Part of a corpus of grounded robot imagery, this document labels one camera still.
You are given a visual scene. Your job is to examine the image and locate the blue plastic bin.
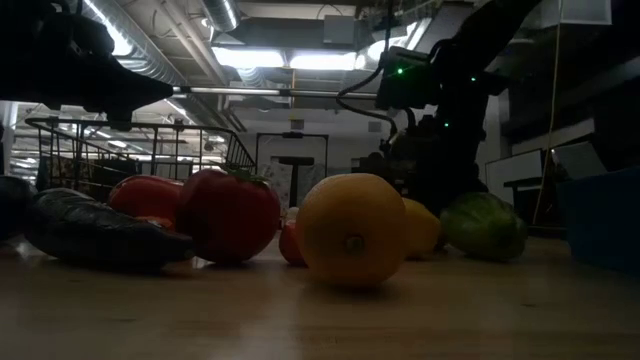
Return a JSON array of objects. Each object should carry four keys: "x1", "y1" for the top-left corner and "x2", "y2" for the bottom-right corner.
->
[{"x1": 556, "y1": 166, "x2": 640, "y2": 275}]

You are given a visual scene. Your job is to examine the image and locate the wire mesh basket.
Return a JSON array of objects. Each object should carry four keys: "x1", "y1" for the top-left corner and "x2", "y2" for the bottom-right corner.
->
[{"x1": 24, "y1": 117, "x2": 257, "y2": 201}]

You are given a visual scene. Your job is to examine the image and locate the large red tomato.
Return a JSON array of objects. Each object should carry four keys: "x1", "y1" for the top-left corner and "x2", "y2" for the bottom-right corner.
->
[{"x1": 107, "y1": 174, "x2": 185, "y2": 232}]

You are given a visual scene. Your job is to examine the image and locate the green bell pepper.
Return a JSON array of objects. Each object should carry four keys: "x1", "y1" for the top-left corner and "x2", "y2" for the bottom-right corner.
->
[{"x1": 438, "y1": 191, "x2": 530, "y2": 262}]

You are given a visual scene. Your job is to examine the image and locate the white board panel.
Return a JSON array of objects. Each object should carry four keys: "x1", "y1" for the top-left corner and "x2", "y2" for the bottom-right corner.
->
[{"x1": 484, "y1": 148, "x2": 546, "y2": 206}]

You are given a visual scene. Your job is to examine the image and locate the large ribbed air duct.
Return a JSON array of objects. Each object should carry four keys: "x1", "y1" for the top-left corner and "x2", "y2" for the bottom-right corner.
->
[{"x1": 82, "y1": 0, "x2": 189, "y2": 86}]

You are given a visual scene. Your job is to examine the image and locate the black T-shaped stand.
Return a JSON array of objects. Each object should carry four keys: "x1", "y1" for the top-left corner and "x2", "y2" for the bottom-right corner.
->
[{"x1": 271, "y1": 155, "x2": 316, "y2": 209}]

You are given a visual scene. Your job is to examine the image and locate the horizontal metal rail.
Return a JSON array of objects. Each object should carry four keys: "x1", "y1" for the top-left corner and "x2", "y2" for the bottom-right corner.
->
[{"x1": 171, "y1": 85, "x2": 380, "y2": 100}]

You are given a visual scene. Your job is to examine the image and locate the tall black frame stand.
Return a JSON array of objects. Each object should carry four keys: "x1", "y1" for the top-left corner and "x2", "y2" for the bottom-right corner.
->
[{"x1": 255, "y1": 131, "x2": 330, "y2": 211}]

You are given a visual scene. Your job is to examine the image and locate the round silver air duct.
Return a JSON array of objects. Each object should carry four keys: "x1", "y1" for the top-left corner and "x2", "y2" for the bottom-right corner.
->
[{"x1": 199, "y1": 0, "x2": 242, "y2": 32}]

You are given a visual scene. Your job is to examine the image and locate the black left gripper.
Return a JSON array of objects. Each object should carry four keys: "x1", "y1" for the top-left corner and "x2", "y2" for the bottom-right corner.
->
[{"x1": 0, "y1": 49, "x2": 174, "y2": 132}]

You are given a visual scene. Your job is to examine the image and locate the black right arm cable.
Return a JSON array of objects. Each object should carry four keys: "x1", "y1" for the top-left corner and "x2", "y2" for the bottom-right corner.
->
[{"x1": 335, "y1": 64, "x2": 401, "y2": 139}]

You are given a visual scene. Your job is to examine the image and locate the ceiling light panel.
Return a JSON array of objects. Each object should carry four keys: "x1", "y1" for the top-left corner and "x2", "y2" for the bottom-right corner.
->
[{"x1": 212, "y1": 46, "x2": 359, "y2": 71}]

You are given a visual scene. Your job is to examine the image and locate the red tomato with green stem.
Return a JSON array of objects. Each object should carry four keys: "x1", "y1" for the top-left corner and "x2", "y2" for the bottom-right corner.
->
[{"x1": 175, "y1": 167, "x2": 282, "y2": 265}]

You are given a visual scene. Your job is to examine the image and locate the orange fruit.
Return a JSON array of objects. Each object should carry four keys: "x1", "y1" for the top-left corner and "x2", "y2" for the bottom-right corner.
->
[{"x1": 294, "y1": 172, "x2": 409, "y2": 287}]

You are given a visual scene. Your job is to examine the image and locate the small red strawberry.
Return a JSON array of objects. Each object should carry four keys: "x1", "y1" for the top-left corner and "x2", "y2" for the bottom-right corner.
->
[{"x1": 278, "y1": 218, "x2": 309, "y2": 267}]

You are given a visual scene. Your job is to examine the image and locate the yellow cable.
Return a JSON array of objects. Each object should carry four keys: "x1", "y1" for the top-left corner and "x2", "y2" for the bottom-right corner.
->
[{"x1": 531, "y1": 0, "x2": 564, "y2": 226}]

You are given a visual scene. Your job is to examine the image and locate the yellow lemon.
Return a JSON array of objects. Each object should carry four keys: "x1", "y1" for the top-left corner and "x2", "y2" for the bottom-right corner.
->
[{"x1": 401, "y1": 196, "x2": 443, "y2": 261}]

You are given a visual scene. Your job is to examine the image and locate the black shelf cabinet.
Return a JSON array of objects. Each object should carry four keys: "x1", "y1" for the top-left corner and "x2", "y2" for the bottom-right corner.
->
[{"x1": 351, "y1": 152, "x2": 401, "y2": 189}]

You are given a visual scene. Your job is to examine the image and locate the green cucumber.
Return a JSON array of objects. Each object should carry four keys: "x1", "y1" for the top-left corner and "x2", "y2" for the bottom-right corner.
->
[{"x1": 24, "y1": 188, "x2": 195, "y2": 267}]

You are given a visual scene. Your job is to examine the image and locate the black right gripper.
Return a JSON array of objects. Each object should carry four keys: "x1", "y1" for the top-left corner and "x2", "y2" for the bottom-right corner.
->
[{"x1": 388, "y1": 117, "x2": 490, "y2": 201}]

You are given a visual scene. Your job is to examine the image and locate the grey ceiling box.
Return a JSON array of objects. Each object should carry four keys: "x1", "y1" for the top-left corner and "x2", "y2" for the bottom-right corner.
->
[{"x1": 322, "y1": 14, "x2": 357, "y2": 46}]

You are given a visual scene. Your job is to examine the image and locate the white slanted panel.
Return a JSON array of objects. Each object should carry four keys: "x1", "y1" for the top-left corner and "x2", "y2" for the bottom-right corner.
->
[{"x1": 549, "y1": 141, "x2": 609, "y2": 181}]

